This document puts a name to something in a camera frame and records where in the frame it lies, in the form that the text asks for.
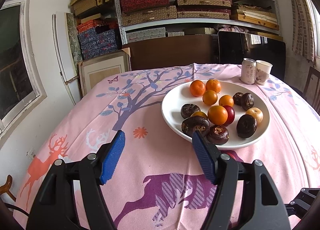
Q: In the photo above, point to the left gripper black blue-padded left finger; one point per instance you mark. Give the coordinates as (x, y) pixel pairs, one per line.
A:
(54, 206)

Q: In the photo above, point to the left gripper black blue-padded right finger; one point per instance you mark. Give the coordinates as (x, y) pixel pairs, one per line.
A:
(261, 207)

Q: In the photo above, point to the dark brown fruit table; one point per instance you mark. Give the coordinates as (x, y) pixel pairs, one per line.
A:
(237, 98)
(246, 126)
(195, 123)

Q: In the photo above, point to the yellow-orange fruit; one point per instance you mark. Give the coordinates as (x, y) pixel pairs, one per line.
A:
(217, 115)

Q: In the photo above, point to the dark brown fruit table front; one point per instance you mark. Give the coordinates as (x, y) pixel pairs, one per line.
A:
(195, 123)

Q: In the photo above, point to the orange tangerine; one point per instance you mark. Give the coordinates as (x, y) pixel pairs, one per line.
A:
(209, 97)
(214, 85)
(226, 100)

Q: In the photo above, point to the large orange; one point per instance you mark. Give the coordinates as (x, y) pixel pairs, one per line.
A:
(197, 88)

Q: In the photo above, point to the red plum on table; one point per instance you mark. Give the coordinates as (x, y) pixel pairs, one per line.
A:
(231, 155)

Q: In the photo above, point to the dark brown fruit front plate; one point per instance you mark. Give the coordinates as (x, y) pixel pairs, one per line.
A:
(218, 135)

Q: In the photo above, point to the pale yellow fruit on plate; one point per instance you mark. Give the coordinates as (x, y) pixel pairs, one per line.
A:
(256, 113)

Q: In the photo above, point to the white oval plate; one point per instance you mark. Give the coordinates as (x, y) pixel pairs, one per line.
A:
(180, 95)

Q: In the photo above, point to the pink deer-print tablecloth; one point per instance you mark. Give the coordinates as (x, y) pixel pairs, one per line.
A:
(158, 182)

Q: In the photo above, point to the red plum on plate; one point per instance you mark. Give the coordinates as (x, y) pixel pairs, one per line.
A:
(231, 115)

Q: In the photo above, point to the dark wooden chair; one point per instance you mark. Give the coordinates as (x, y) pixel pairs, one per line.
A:
(311, 89)

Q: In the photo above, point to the dark brown fruit on plate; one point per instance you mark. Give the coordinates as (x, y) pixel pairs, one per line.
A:
(188, 109)

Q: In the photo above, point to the white paper cup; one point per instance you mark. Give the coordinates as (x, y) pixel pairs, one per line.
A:
(263, 70)

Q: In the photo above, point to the framed picture leaning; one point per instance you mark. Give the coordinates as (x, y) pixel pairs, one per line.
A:
(94, 70)

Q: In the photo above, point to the white beverage can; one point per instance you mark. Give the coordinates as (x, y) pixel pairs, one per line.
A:
(248, 70)

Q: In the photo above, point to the white leaning board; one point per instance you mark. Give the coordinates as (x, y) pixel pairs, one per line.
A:
(64, 39)

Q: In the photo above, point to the checkered curtain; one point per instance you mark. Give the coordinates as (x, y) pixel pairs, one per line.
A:
(303, 42)

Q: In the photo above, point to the black glossy panel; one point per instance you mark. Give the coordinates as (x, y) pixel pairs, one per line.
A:
(234, 47)

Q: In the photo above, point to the stack of blue patterned boxes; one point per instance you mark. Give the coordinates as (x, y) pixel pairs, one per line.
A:
(93, 44)

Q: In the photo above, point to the dark brown board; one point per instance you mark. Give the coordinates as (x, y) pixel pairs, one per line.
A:
(174, 51)

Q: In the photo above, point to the white metal shelving unit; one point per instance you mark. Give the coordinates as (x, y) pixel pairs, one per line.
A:
(139, 15)

